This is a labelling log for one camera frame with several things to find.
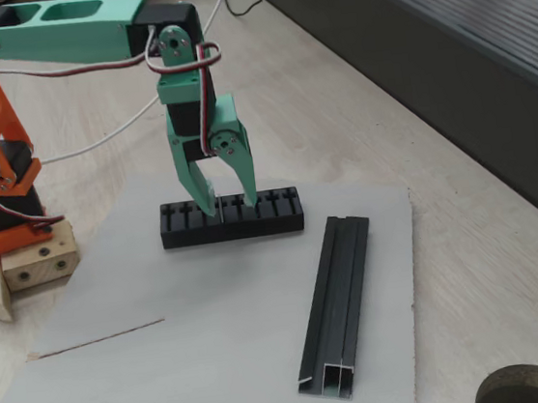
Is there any black aluminium profile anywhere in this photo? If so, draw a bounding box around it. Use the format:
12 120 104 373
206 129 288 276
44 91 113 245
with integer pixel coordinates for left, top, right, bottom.
278 212 390 403

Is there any white USB cable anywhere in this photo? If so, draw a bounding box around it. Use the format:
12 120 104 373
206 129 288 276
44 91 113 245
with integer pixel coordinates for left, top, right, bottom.
21 0 251 165

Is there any grey painted wooden board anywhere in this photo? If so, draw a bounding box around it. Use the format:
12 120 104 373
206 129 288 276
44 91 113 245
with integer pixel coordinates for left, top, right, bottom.
0 141 435 403

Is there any black slotted holder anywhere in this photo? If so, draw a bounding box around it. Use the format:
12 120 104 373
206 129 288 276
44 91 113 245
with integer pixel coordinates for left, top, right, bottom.
156 186 309 251

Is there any wooden robot mounting base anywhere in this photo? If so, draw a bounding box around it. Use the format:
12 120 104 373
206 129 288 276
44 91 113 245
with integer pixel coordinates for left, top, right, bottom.
0 217 86 325

